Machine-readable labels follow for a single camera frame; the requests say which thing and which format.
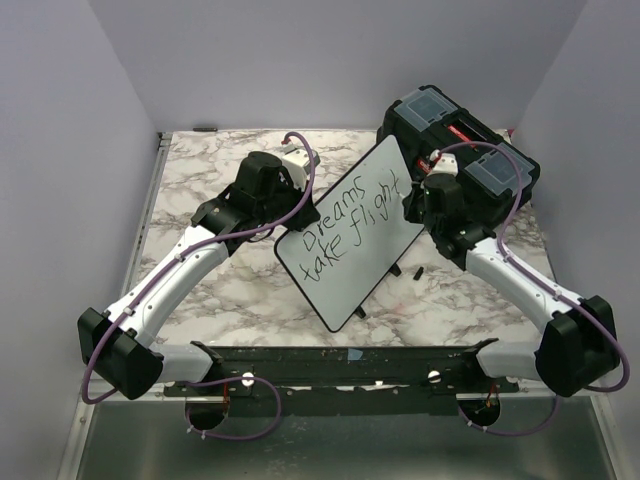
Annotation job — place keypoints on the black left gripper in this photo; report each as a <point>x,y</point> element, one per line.
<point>307,216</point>

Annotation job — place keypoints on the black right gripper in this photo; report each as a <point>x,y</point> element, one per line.
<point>409,201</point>

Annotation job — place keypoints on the white whiteboard black frame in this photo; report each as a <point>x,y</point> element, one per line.
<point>338,261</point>

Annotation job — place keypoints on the black marker cap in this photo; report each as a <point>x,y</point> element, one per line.
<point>418,273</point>

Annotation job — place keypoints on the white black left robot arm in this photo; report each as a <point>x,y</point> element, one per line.
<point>119,343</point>

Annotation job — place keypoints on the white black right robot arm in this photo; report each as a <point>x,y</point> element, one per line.
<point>578,344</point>

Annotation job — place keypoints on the black red toolbox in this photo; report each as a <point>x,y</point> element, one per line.
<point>427,119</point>

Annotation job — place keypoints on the blue tape piece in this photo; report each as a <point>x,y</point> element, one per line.
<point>354,354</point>

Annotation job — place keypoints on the black mounting base bar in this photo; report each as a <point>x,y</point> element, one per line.
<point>320,381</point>

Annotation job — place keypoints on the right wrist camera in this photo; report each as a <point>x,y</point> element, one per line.
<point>442,163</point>

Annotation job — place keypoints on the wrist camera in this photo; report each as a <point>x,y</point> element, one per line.
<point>298,163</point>
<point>442,163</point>

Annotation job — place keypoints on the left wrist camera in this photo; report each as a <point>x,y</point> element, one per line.
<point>298,163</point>

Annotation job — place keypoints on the aluminium side rail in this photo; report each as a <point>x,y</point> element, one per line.
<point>141,231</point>

